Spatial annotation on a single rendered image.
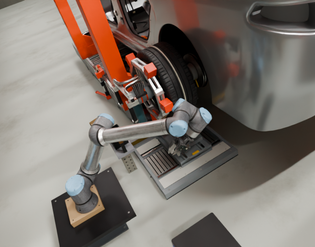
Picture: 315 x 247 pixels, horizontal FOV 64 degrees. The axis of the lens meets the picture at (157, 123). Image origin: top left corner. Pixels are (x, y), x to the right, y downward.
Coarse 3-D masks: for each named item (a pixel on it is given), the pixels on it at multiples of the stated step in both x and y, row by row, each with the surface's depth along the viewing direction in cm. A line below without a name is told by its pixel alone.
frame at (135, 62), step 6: (132, 60) 209; (138, 60) 206; (132, 66) 214; (138, 66) 198; (132, 72) 226; (150, 84) 192; (156, 84) 194; (156, 90) 192; (162, 90) 192; (156, 96) 193; (162, 96) 195; (144, 102) 241; (150, 102) 241; (150, 108) 239; (162, 114) 204
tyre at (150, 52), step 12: (168, 48) 198; (144, 60) 206; (156, 60) 192; (180, 60) 193; (168, 72) 189; (180, 72) 192; (168, 84) 189; (180, 84) 192; (192, 84) 196; (168, 96) 195; (180, 96) 196; (192, 96) 202; (156, 108) 244
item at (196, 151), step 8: (160, 136) 277; (168, 144) 265; (200, 144) 248; (208, 144) 250; (184, 152) 247; (192, 152) 247; (200, 152) 244; (176, 160) 248; (184, 160) 239; (192, 160) 244
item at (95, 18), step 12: (84, 0) 198; (96, 0) 202; (84, 12) 202; (96, 12) 206; (96, 24) 210; (108, 24) 215; (96, 36) 215; (108, 36) 219; (96, 48) 233; (108, 48) 224; (108, 60) 230; (120, 60) 235; (108, 72) 238; (120, 72) 240
